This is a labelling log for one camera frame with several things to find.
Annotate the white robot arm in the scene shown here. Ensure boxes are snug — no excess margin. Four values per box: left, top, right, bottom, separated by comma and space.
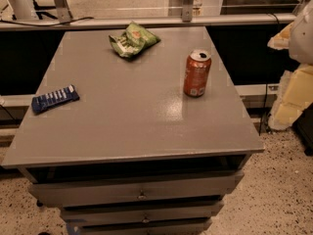
289, 1, 313, 65

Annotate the orange soda can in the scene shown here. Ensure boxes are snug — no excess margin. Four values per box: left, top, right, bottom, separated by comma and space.
183, 49, 211, 97

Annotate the grey drawer cabinet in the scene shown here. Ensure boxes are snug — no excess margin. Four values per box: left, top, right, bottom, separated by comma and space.
0, 25, 266, 235

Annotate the green chip bag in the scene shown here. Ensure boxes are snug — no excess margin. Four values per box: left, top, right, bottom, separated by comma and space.
109, 22, 160, 59

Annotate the blue snack bar wrapper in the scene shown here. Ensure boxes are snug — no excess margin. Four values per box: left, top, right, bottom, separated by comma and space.
31, 84, 79, 114

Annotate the middle grey drawer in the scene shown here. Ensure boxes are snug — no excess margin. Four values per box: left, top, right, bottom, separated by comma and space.
61, 199, 224, 226

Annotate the grey drawer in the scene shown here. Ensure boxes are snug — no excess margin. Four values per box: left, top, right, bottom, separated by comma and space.
67, 217, 212, 235
29, 170, 244, 208
61, 199, 224, 226

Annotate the bottom grey drawer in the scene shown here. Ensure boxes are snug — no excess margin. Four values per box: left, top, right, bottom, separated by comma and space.
67, 217, 212, 235

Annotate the top grey drawer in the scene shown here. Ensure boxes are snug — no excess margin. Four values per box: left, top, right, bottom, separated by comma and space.
29, 170, 244, 208

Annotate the white pipe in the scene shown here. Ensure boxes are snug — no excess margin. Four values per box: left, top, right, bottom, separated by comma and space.
7, 0, 38, 21

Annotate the grey metal rail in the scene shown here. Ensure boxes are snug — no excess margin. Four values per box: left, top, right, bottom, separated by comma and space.
0, 13, 296, 31

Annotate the black cable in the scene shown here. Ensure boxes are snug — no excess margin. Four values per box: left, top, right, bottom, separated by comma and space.
0, 16, 95, 27

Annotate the grey metal bracket post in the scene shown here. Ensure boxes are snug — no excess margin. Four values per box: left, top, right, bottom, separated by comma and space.
182, 0, 194, 22

